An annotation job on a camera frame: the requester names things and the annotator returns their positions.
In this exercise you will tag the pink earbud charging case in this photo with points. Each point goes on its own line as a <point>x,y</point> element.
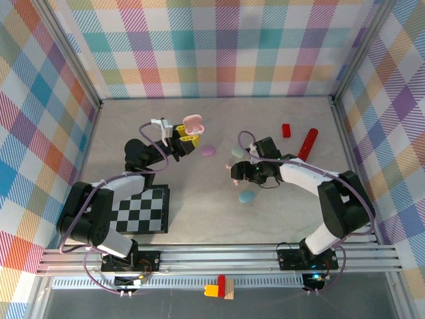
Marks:
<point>192,119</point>

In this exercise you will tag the green earbud charging case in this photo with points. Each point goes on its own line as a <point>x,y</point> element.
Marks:
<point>237,152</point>

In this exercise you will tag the purple earbud charging case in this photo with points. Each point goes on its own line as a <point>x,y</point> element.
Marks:
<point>208,151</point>

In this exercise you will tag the blue earbud charging case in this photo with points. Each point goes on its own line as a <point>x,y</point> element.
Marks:
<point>246,197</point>

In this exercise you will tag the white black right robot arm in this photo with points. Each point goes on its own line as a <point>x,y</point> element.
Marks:
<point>299,176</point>

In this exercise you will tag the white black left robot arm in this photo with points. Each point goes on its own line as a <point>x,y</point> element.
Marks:
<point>123,184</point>

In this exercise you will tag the small red block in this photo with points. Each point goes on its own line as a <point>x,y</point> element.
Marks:
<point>286,130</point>

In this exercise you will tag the long red block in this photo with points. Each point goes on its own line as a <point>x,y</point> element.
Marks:
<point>308,143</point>

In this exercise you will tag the black white checkerboard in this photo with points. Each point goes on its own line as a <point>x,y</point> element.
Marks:
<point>149,216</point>

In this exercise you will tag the red toy brick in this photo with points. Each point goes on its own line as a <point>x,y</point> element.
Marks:
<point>221,285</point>

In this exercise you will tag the black controller board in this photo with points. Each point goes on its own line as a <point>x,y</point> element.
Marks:
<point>313,280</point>
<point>127,281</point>

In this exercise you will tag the wooden toy block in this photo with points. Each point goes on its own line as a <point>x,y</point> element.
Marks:
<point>229,289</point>

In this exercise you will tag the yellow toy brick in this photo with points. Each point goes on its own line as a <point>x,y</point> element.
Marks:
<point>211,290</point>

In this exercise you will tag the aluminium table side rail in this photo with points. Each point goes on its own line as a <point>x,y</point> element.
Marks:
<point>89,139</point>
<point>347,139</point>

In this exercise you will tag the aluminium mounting rail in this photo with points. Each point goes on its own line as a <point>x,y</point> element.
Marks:
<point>216,257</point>

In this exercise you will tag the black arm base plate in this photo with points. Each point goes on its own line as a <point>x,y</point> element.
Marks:
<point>149,259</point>
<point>289,260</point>

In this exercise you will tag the aluminium frame post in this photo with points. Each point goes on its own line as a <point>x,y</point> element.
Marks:
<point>69,54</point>
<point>362,50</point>

